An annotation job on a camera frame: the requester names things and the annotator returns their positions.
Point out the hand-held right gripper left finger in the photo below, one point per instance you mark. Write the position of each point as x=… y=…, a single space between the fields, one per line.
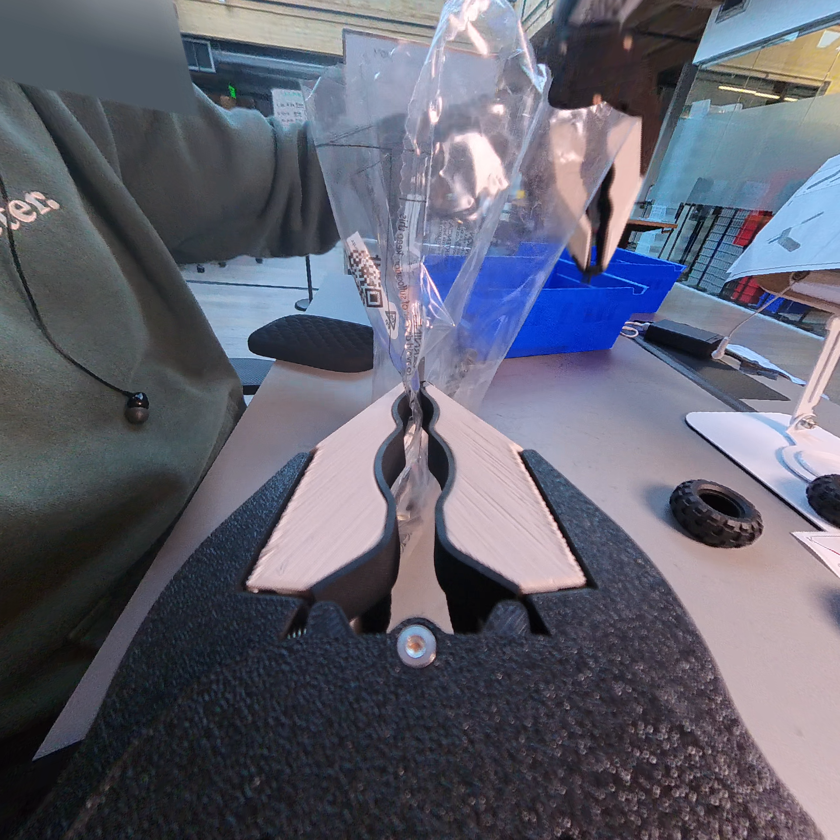
x=322 y=519

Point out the white stand base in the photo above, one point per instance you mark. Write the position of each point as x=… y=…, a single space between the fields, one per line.
x=748 y=440

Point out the large clear plastic bag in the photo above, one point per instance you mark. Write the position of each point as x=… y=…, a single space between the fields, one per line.
x=446 y=158

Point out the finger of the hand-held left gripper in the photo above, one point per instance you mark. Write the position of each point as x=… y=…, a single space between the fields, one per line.
x=582 y=223
x=626 y=184

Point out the blue storage bin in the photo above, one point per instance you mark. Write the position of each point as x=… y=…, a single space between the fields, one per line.
x=650 y=282
x=565 y=315

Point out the instruction booklet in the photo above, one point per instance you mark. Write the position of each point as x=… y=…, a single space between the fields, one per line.
x=801 y=223

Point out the black power adapter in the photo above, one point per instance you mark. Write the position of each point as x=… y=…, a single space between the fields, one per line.
x=683 y=339

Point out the black toy tire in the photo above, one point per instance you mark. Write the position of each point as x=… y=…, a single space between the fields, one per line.
x=689 y=521
x=827 y=505

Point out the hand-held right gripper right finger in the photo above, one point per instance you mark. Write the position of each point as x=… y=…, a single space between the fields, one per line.
x=505 y=519

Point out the person's left forearm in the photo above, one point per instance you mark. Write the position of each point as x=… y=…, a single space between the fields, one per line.
x=250 y=171

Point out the person's torso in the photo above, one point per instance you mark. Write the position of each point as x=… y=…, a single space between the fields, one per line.
x=92 y=460

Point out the white sticker sheet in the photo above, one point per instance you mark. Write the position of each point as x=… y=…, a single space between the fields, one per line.
x=820 y=551

